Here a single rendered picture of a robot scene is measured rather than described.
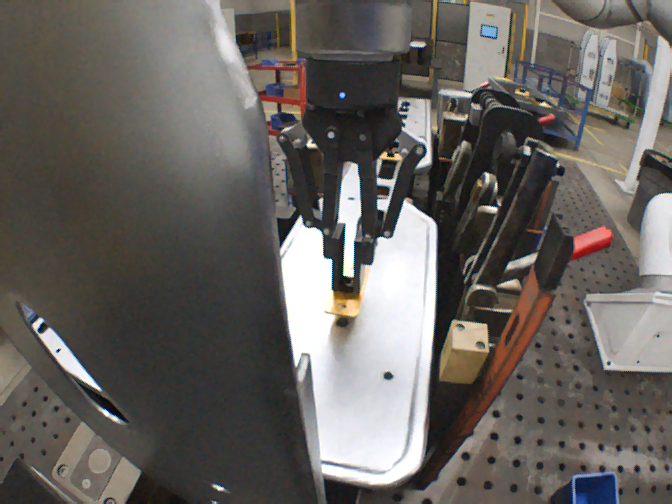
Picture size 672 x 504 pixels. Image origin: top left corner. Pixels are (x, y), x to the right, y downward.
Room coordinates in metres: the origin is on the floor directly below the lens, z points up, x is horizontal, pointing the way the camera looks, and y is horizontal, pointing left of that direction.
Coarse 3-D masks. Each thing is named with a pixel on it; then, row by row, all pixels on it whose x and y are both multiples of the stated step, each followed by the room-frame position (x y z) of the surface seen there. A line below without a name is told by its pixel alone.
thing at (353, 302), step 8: (344, 264) 0.33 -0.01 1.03; (352, 264) 0.33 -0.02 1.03; (344, 272) 0.31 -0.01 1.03; (368, 272) 0.31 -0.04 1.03; (344, 280) 0.29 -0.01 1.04; (352, 280) 0.29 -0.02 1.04; (344, 288) 0.28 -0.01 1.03; (352, 288) 0.28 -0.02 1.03; (328, 296) 0.27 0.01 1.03; (336, 296) 0.27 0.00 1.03; (344, 296) 0.27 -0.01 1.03; (352, 296) 0.27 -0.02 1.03; (360, 296) 0.27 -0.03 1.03; (328, 304) 0.26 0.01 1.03; (336, 304) 0.26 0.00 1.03; (344, 304) 0.26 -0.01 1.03; (352, 304) 0.26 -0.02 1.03; (360, 304) 0.26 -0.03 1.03; (328, 312) 0.25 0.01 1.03; (336, 312) 0.25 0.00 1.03; (344, 312) 0.25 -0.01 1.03; (352, 312) 0.25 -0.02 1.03
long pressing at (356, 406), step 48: (288, 240) 0.42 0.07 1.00; (384, 240) 0.42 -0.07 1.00; (432, 240) 0.41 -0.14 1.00; (288, 288) 0.32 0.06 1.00; (384, 288) 0.32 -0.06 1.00; (432, 288) 0.31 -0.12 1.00; (336, 336) 0.24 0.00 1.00; (384, 336) 0.24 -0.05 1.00; (432, 336) 0.24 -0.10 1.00; (336, 384) 0.18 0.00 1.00; (384, 384) 0.18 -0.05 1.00; (432, 384) 0.18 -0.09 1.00; (336, 432) 0.13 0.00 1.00; (384, 432) 0.13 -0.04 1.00; (336, 480) 0.08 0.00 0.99; (384, 480) 0.08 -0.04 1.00
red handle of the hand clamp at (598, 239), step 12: (600, 228) 0.23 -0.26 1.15; (576, 240) 0.24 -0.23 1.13; (588, 240) 0.23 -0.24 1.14; (600, 240) 0.22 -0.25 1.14; (576, 252) 0.23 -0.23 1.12; (588, 252) 0.22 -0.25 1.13; (516, 264) 0.25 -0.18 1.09; (528, 264) 0.24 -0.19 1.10; (504, 276) 0.24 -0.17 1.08; (516, 276) 0.24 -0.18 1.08
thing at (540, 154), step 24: (504, 144) 0.25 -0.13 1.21; (528, 144) 0.26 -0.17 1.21; (528, 168) 0.24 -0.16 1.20; (552, 168) 0.23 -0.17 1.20; (528, 192) 0.24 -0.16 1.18; (504, 216) 0.27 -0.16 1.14; (528, 216) 0.24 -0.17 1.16; (504, 240) 0.24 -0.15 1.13; (480, 264) 0.27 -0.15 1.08; (504, 264) 0.24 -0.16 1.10
